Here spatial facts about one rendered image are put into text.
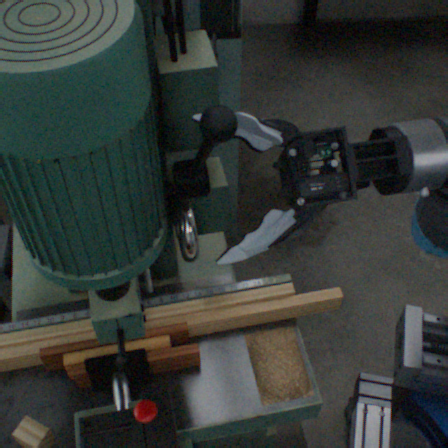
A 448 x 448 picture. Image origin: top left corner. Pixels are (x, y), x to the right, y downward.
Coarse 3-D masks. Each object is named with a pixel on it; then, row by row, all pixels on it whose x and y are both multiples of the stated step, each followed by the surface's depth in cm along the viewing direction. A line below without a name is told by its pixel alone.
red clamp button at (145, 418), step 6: (144, 402) 79; (150, 402) 79; (138, 408) 78; (144, 408) 78; (150, 408) 78; (156, 408) 78; (138, 414) 77; (144, 414) 77; (150, 414) 77; (156, 414) 78; (144, 420) 77; (150, 420) 77
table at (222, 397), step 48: (192, 336) 98; (240, 336) 98; (0, 384) 93; (48, 384) 93; (144, 384) 93; (192, 384) 93; (240, 384) 93; (0, 432) 88; (192, 432) 89; (240, 432) 94
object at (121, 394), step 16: (128, 352) 86; (144, 352) 86; (96, 368) 86; (112, 368) 87; (128, 368) 88; (144, 368) 89; (96, 384) 90; (112, 384) 87; (128, 384) 87; (128, 400) 85
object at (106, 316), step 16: (96, 304) 83; (112, 304) 83; (128, 304) 83; (96, 320) 81; (112, 320) 82; (128, 320) 83; (144, 320) 86; (96, 336) 85; (112, 336) 85; (128, 336) 86
